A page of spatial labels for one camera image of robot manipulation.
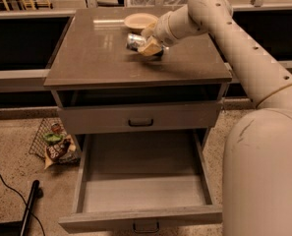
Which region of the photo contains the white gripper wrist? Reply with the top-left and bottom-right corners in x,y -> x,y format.
138,14 -> 180,56

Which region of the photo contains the silver blue redbull can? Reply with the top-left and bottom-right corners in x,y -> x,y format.
126,33 -> 146,51

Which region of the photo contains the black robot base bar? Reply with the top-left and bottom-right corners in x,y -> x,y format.
20,180 -> 43,236

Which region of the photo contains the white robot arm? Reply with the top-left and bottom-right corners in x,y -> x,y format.
139,0 -> 292,236

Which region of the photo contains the grey drawer cabinet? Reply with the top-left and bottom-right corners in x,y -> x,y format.
44,8 -> 232,146

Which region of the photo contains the closed grey top drawer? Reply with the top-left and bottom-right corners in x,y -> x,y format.
58,101 -> 221,135

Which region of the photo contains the small red can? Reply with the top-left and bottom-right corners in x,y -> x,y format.
51,123 -> 61,134

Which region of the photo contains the open grey middle drawer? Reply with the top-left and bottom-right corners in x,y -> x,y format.
59,130 -> 222,234

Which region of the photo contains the white ceramic bowl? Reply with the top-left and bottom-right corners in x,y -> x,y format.
124,13 -> 158,32

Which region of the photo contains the grey metal railing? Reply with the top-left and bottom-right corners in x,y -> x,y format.
0,60 -> 292,93

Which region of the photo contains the green snack packet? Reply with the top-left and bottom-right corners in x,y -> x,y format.
43,133 -> 62,146

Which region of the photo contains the brown snack bag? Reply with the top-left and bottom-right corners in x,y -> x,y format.
44,138 -> 76,169

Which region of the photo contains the black wire basket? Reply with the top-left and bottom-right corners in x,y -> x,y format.
29,118 -> 80,164

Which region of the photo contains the black floor cable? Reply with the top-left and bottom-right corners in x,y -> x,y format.
0,150 -> 46,236

